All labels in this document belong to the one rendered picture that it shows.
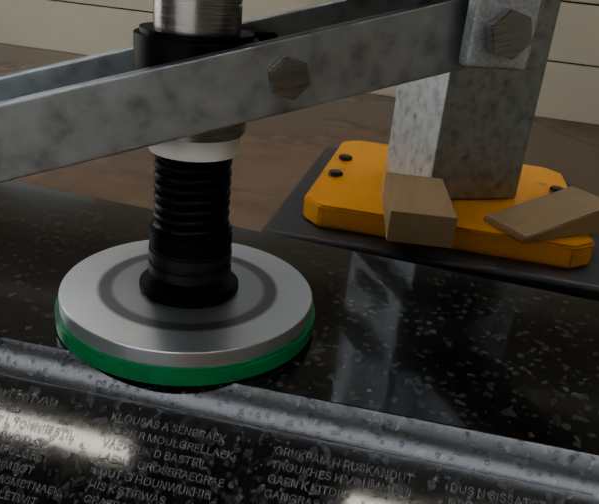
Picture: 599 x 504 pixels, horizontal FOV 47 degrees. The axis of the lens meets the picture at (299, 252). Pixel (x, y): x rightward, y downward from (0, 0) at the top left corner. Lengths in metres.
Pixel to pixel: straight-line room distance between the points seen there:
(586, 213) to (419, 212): 0.32
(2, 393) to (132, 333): 0.11
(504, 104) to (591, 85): 5.48
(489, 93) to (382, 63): 0.76
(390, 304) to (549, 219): 0.59
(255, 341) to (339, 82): 0.20
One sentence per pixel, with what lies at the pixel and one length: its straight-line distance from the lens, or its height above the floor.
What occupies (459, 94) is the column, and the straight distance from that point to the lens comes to 1.23.
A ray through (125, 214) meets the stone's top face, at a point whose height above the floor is 0.87.
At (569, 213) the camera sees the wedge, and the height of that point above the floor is 0.81.
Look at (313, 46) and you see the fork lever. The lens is 0.49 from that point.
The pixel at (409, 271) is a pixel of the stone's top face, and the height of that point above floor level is 0.87.
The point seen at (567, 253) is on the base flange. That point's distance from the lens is 1.18.
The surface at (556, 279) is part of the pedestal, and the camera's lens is 1.14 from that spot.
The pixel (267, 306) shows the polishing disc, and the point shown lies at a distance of 0.57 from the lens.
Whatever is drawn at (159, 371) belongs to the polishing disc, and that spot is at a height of 0.88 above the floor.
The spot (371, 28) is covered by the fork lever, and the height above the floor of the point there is 1.12.
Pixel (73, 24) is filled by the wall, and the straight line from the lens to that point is 7.64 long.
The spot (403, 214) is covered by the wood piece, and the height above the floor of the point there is 0.83.
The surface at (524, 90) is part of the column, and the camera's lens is 1.30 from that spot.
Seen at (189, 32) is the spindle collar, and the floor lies 1.11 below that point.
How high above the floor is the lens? 1.17
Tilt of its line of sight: 24 degrees down
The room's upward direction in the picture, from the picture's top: 6 degrees clockwise
